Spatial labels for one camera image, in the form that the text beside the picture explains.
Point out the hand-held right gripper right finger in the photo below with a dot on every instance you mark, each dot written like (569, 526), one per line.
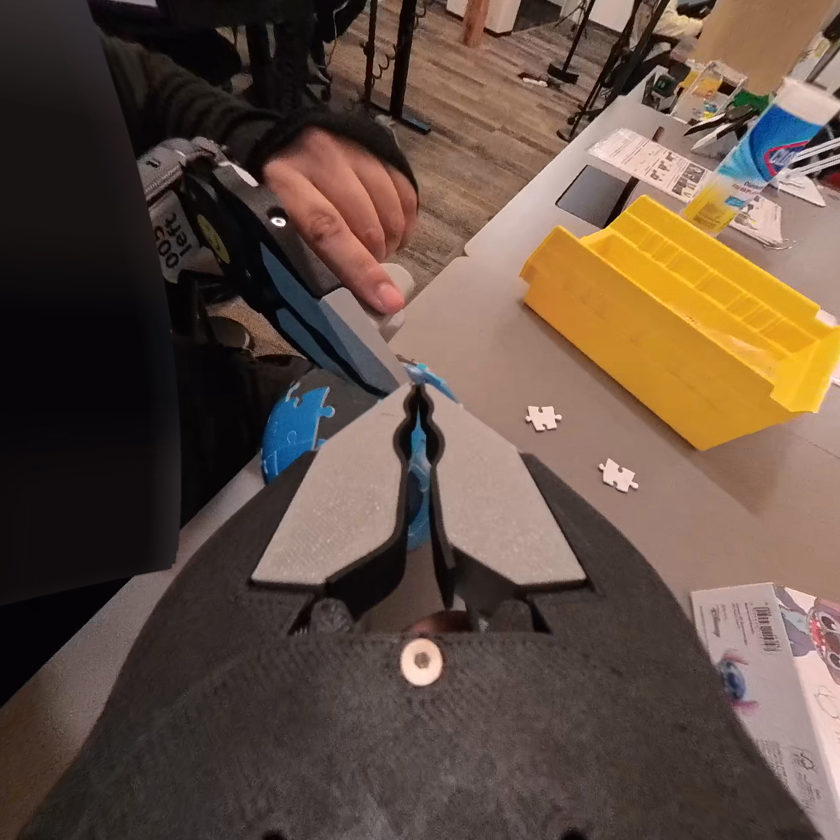
(499, 512)

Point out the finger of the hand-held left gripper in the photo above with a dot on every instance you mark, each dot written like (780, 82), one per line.
(341, 334)
(303, 338)

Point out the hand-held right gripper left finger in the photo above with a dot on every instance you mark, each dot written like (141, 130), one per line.
(341, 499)

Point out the blue puzzle ball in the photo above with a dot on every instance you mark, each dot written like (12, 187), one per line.
(292, 426)

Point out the blue puzzle piece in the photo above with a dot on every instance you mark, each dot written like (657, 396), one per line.
(420, 375)

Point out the person's left forearm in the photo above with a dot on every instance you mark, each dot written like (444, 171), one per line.
(190, 98)

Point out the white puzzle piece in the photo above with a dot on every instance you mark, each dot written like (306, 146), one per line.
(618, 474)
(543, 417)

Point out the white puzzle box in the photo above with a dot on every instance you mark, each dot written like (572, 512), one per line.
(781, 682)

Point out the person's left hand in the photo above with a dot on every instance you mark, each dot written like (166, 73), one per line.
(341, 197)

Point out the black desk leg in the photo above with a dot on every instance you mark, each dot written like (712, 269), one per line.
(403, 72)

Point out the yellow plastic bin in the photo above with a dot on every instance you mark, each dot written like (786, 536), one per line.
(676, 315)

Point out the white power strip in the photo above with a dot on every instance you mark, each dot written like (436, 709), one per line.
(533, 79)

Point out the printed instruction sheet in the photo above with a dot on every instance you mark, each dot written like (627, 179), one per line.
(649, 161)

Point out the black tripod stand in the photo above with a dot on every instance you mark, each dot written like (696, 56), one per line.
(610, 59)

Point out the white paper sheet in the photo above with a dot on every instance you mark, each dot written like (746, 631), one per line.
(758, 220)

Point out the disinfecting wipes canister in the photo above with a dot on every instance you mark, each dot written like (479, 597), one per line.
(761, 157)

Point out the clear acrylic box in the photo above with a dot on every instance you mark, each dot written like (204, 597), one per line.
(709, 88)

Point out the black table leg frame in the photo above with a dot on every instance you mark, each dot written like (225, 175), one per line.
(282, 52)

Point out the wooden post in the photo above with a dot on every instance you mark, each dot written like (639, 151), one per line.
(474, 23)

